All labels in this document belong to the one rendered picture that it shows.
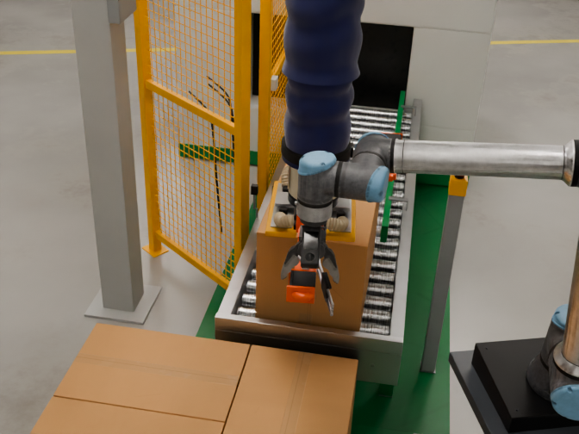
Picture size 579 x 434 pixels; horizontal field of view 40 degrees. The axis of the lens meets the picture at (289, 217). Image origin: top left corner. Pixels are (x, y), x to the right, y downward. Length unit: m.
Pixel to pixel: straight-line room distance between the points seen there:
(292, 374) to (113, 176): 1.30
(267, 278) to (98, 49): 1.18
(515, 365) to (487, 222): 2.42
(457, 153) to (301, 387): 1.14
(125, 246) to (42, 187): 1.50
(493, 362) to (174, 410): 1.05
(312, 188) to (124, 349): 1.28
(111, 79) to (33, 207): 1.74
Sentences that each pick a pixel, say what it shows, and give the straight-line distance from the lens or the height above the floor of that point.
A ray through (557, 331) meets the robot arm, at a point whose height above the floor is 1.05.
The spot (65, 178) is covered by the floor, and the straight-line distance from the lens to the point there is 5.30.
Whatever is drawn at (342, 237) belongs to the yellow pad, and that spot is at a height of 1.11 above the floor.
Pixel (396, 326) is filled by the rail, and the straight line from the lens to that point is 3.05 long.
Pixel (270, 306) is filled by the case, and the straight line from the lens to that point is 3.04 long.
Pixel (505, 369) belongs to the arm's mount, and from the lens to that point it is 2.60.
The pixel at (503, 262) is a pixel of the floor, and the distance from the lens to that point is 4.62.
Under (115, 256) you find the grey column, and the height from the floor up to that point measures 0.34.
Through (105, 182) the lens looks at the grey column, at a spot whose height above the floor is 0.73.
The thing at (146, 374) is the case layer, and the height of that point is 0.54.
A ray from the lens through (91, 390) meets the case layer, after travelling 2.87.
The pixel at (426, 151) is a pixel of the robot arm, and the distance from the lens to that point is 2.05.
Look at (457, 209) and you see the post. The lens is 3.28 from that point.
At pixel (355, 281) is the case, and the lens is 2.91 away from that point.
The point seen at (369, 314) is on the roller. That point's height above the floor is 0.54.
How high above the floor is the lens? 2.48
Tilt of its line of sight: 31 degrees down
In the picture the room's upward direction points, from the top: 2 degrees clockwise
